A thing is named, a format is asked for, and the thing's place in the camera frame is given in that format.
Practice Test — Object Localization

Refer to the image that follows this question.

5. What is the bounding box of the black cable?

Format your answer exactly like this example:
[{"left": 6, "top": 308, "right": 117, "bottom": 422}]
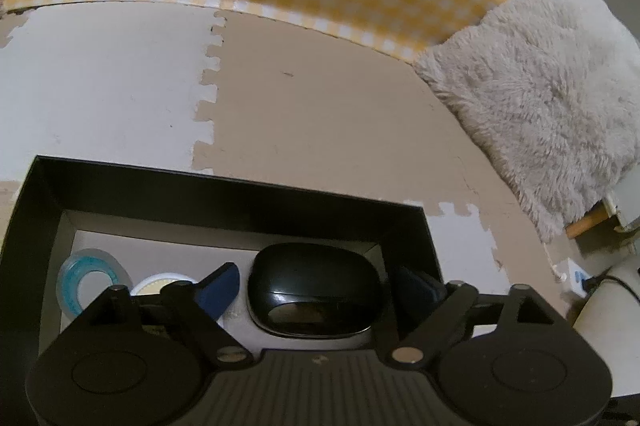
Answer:
[{"left": 582, "top": 273, "right": 640, "bottom": 294}]

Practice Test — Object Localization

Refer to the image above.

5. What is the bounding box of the large fluffy white pillow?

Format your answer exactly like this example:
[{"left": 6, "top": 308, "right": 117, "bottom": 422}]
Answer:
[{"left": 412, "top": 0, "right": 640, "bottom": 244}]

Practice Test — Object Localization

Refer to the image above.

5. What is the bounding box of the clear blue tape roll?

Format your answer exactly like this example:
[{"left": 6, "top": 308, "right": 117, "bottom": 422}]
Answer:
[{"left": 56, "top": 249, "right": 133, "bottom": 319}]

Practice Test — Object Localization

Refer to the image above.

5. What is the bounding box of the white cabinet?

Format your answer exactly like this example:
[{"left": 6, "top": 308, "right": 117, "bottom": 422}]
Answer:
[{"left": 604, "top": 173, "right": 640, "bottom": 234}]

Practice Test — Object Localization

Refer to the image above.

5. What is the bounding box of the black cardboard box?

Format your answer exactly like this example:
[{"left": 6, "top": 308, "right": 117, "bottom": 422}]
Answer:
[{"left": 0, "top": 155, "right": 446, "bottom": 412}]

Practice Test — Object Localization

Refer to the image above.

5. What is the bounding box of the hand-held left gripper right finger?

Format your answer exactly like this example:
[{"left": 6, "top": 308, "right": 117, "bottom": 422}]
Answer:
[{"left": 380, "top": 265, "right": 558, "bottom": 367}]

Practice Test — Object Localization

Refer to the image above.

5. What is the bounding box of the black oval case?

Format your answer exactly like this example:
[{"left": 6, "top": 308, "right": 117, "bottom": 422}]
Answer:
[{"left": 243, "top": 243, "right": 383, "bottom": 339}]

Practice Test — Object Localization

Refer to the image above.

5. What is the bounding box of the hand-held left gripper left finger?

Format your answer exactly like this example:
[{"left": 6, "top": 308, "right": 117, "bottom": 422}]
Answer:
[{"left": 87, "top": 262, "right": 251, "bottom": 369}]

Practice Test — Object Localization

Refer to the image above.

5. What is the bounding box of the white round table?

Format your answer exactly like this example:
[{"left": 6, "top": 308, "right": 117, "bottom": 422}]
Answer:
[{"left": 570, "top": 263, "right": 640, "bottom": 399}]

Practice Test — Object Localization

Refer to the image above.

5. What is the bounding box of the white yellow tape measure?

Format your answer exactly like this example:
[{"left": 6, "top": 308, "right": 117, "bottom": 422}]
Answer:
[{"left": 129, "top": 272, "right": 198, "bottom": 299}]

